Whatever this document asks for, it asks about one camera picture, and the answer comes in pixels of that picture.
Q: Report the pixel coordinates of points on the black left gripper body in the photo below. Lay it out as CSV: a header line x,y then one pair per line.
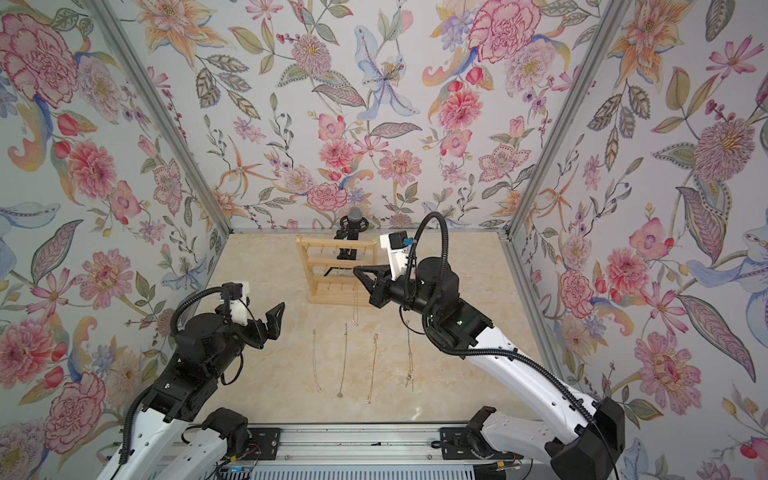
x,y
252,331

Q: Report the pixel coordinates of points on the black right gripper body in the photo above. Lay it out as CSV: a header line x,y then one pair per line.
x,y
409,297

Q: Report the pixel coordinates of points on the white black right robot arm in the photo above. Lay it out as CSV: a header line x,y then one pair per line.
x,y
575,435

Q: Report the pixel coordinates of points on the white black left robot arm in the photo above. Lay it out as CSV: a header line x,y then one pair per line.
x,y
162,437

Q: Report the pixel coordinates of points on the wooden jewelry display stand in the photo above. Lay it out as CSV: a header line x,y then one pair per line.
x,y
328,265

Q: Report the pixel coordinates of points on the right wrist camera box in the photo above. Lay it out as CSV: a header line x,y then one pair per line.
x,y
397,246

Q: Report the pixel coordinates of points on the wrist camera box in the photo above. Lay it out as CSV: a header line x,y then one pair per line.
x,y
397,246
239,302

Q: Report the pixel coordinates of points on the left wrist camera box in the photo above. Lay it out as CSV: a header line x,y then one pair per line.
x,y
239,302

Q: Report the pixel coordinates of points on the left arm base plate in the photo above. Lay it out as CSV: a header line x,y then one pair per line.
x,y
259,444

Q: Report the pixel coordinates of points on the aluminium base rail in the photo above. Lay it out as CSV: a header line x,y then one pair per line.
x,y
359,451

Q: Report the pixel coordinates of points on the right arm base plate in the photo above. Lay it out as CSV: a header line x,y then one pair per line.
x,y
457,443

